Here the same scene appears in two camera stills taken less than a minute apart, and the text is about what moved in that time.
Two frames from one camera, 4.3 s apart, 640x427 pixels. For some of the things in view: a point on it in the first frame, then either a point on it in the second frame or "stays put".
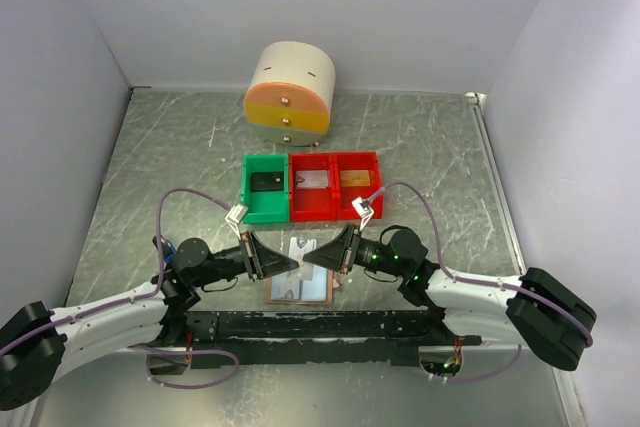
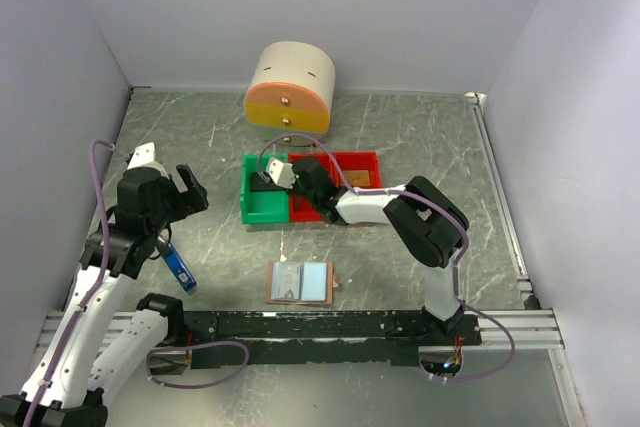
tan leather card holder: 329,293 stays put
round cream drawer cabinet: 291,94 stays put
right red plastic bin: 357,175 stays put
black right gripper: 334,253 to 295,187
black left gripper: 264,262 to 188,201
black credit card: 270,181 stays put
